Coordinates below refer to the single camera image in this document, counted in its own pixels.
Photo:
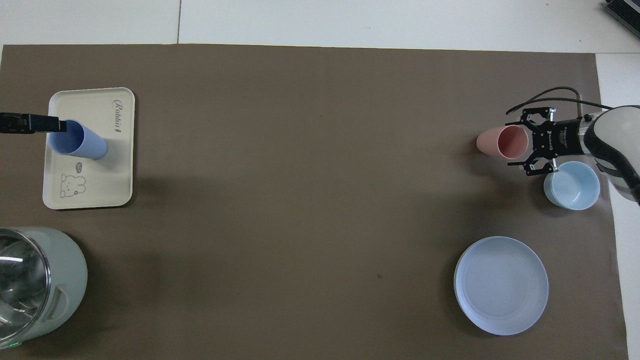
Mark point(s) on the pale green electric pot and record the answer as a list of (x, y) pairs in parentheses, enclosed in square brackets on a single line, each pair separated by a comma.
[(70, 280)]

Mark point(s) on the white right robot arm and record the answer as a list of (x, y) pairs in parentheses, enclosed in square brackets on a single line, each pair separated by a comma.
[(617, 145)]

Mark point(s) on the brown table mat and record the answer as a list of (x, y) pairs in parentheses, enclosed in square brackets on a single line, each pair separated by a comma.
[(310, 200)]

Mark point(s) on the glass pot lid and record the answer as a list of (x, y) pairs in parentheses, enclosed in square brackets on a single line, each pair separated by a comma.
[(22, 285)]

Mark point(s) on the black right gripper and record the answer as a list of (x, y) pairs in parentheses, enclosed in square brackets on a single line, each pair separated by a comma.
[(557, 139)]

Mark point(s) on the cream rabbit print tray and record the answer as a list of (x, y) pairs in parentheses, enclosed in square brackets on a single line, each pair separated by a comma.
[(95, 180)]

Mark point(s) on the dark grey ridged device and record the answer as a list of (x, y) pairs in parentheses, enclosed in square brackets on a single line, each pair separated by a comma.
[(625, 10)]

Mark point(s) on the lavender blue plate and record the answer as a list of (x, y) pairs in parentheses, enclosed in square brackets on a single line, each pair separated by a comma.
[(501, 285)]

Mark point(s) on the pink ribbed cup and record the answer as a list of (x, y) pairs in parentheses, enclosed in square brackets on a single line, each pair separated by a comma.
[(502, 141)]

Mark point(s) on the light blue bowl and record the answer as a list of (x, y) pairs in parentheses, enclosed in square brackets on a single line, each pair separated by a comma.
[(572, 187)]

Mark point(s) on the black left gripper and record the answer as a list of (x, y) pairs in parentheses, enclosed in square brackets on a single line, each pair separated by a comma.
[(14, 123)]

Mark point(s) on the periwinkle blue ribbed cup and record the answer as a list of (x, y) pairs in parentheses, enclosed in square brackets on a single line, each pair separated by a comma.
[(87, 145)]

